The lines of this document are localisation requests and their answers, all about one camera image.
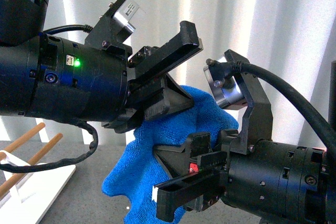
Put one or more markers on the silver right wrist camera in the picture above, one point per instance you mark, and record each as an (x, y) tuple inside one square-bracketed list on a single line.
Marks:
[(238, 90)]

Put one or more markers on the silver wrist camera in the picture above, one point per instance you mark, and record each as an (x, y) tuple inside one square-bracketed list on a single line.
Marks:
[(114, 27), (238, 90)]

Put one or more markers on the blue microfiber cloth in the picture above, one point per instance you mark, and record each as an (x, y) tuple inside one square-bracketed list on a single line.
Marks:
[(137, 171)]

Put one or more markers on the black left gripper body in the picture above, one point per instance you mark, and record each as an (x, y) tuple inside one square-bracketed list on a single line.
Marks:
[(79, 82)]

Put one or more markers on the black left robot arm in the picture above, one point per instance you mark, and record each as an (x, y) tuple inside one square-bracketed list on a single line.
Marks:
[(22, 23)]

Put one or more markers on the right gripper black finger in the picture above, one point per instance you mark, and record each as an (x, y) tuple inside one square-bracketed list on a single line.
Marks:
[(198, 190), (194, 155)]

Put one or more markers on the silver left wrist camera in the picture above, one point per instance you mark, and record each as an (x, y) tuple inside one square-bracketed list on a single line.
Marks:
[(114, 27)]

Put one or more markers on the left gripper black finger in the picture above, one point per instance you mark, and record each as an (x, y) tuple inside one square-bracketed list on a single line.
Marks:
[(160, 97), (150, 62)]

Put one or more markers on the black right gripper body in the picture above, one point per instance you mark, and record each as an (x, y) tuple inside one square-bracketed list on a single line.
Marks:
[(275, 181)]

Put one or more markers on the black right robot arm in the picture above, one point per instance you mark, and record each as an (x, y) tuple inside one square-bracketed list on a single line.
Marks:
[(322, 128)]

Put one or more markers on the white towel rack with wooden rods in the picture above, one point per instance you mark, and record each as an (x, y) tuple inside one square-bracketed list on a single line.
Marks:
[(30, 188)]

